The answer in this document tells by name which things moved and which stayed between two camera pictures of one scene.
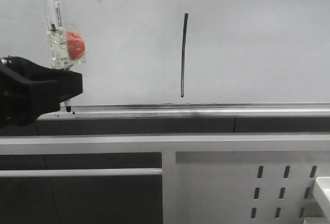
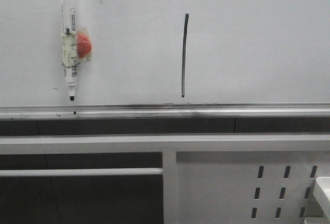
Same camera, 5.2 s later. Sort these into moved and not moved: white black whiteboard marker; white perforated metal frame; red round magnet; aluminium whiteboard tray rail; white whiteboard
Moved: white black whiteboard marker; red round magnet
Not moved: white perforated metal frame; aluminium whiteboard tray rail; white whiteboard
